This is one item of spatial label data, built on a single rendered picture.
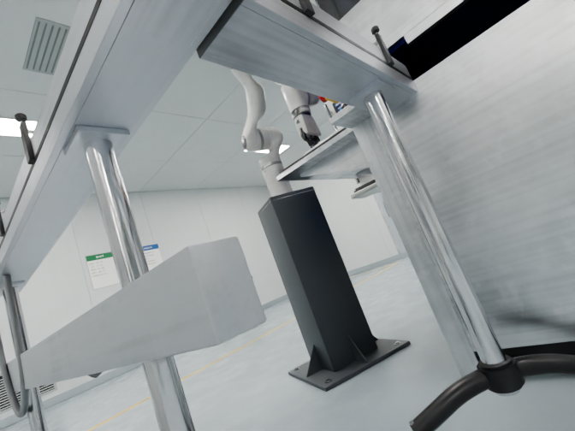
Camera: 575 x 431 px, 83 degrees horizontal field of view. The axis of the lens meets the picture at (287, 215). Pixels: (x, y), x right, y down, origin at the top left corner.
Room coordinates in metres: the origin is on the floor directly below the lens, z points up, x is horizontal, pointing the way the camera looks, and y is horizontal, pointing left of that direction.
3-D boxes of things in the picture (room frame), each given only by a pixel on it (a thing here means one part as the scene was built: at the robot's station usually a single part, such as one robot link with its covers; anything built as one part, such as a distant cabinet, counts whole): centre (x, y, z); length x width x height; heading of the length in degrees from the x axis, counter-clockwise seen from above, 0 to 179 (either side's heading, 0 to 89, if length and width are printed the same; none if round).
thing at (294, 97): (1.30, -0.21, 1.18); 0.09 x 0.08 x 0.13; 117
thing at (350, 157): (1.25, -0.25, 0.80); 0.34 x 0.03 x 0.13; 50
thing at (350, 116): (0.96, -0.32, 0.87); 0.14 x 0.13 x 0.02; 50
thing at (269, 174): (1.69, -0.01, 0.95); 0.19 x 0.19 x 0.18
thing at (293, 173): (1.44, -0.42, 0.87); 0.70 x 0.48 x 0.02; 140
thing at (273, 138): (1.71, -0.04, 1.16); 0.19 x 0.12 x 0.24; 117
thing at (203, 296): (0.92, 0.71, 0.49); 1.60 x 0.08 x 0.12; 50
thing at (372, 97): (0.80, -0.32, 0.46); 0.09 x 0.09 x 0.77; 50
